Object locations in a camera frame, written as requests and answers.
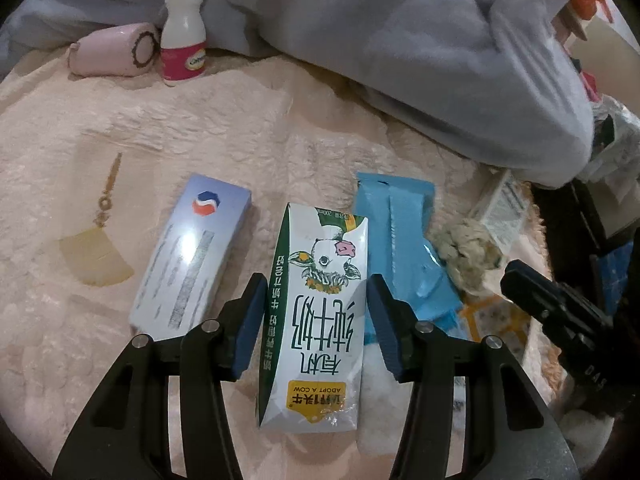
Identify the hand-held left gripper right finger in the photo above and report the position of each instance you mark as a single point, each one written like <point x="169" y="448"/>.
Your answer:
<point x="385" y="325"/>

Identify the blue plastic wrapper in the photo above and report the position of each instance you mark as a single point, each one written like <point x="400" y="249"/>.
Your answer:
<point x="395" y="225"/>

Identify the pale blue cardboard box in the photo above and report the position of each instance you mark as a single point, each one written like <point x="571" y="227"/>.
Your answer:
<point x="195" y="255"/>

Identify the white green medicine box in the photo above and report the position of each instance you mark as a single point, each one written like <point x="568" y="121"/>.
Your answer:
<point x="500" y="205"/>

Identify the white fuzzy cloth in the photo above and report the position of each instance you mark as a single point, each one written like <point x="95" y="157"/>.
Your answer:
<point x="585" y="435"/>

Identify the white green milk carton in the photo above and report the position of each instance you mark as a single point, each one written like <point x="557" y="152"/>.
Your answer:
<point x="320" y="310"/>

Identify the grey-blue quilt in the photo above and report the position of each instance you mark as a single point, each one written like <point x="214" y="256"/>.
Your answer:
<point x="375" y="35"/>

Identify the crumpled beige paper ball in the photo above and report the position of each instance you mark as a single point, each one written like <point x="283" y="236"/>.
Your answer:
<point x="470" y="255"/>

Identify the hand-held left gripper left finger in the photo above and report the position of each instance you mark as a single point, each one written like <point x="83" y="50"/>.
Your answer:
<point x="250" y="320"/>

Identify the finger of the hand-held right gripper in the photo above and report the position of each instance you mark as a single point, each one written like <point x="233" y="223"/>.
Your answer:
<point x="530" y="290"/>

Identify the white bottle pink label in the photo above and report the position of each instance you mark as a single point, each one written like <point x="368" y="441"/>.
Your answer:
<point x="182" y="35"/>

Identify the orange print carton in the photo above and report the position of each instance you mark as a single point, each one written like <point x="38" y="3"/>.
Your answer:
<point x="495" y="320"/>

